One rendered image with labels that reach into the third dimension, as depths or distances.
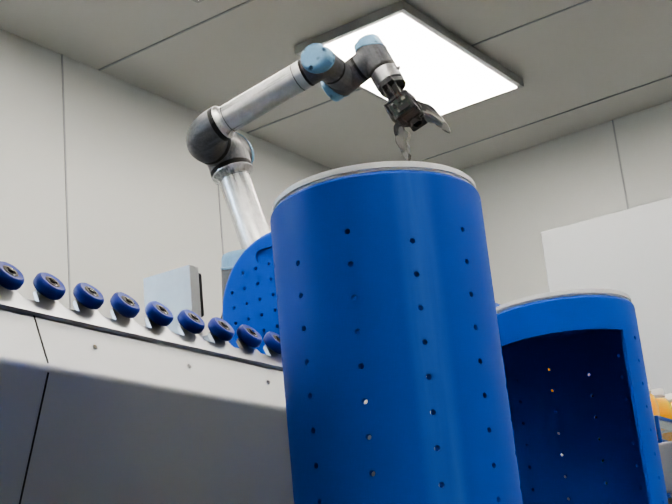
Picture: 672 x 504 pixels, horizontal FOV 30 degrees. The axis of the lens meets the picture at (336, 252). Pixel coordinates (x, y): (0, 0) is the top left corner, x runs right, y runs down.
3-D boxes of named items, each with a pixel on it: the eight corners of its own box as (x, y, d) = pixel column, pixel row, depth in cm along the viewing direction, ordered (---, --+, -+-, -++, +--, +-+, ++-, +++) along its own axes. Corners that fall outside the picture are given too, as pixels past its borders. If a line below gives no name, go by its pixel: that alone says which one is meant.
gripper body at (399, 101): (392, 123, 314) (371, 87, 319) (405, 133, 321) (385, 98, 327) (416, 105, 312) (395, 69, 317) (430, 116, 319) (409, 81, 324)
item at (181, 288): (147, 368, 205) (142, 278, 210) (163, 371, 209) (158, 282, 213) (195, 356, 200) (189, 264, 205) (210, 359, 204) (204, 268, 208)
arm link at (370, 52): (358, 56, 333) (383, 37, 331) (376, 87, 329) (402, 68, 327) (345, 46, 327) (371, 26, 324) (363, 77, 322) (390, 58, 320)
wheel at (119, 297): (103, 297, 181) (110, 286, 180) (124, 302, 184) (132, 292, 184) (118, 317, 178) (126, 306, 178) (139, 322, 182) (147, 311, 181)
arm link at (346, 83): (308, 71, 326) (342, 46, 323) (328, 85, 336) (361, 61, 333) (321, 94, 323) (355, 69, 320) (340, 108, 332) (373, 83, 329)
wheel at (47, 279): (25, 277, 168) (33, 266, 168) (50, 284, 172) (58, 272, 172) (41, 298, 166) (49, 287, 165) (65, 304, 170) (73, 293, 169)
